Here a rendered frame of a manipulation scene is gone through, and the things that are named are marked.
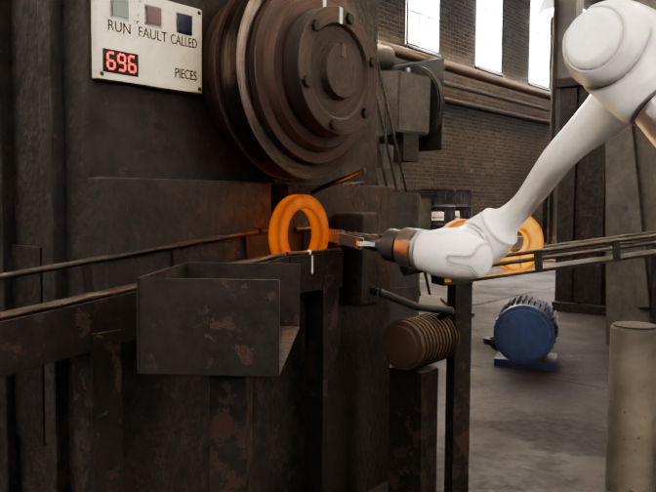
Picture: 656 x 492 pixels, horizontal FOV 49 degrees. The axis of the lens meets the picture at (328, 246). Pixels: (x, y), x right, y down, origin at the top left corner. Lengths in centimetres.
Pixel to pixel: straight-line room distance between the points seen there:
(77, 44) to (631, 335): 143
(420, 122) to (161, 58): 842
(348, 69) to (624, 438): 114
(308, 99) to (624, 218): 288
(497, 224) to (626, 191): 260
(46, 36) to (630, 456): 165
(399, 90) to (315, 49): 799
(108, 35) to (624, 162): 317
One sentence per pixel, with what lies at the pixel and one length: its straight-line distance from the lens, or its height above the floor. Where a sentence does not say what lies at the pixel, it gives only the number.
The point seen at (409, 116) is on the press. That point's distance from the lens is 970.
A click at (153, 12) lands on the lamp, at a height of 121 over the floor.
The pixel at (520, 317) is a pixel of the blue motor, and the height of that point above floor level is 28.
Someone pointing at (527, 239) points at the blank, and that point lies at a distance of 204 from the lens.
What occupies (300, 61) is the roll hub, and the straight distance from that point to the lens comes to 154.
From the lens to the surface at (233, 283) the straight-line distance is 102.
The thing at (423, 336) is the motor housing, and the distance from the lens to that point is 181.
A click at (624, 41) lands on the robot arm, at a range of 114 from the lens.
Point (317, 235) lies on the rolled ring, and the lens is 174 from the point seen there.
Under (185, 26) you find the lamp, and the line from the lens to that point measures 162.
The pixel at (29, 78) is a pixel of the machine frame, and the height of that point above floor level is 108.
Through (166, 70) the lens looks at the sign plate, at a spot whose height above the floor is 110.
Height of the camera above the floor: 83
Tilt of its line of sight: 4 degrees down
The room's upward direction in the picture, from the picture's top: straight up
